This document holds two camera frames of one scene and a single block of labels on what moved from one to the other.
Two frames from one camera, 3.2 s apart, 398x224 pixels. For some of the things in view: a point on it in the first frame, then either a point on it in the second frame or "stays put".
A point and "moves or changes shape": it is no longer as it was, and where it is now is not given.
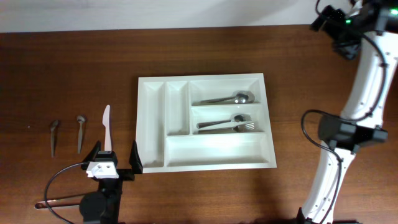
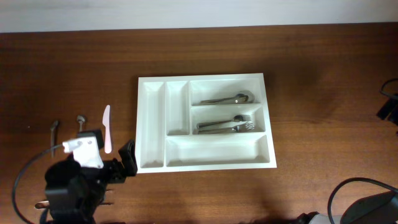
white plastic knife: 106,121 stays put
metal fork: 240,128 moves or changes shape
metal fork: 239,117 stays put
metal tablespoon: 242,97 stays put
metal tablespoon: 243,97 stays put
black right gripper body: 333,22 → 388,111
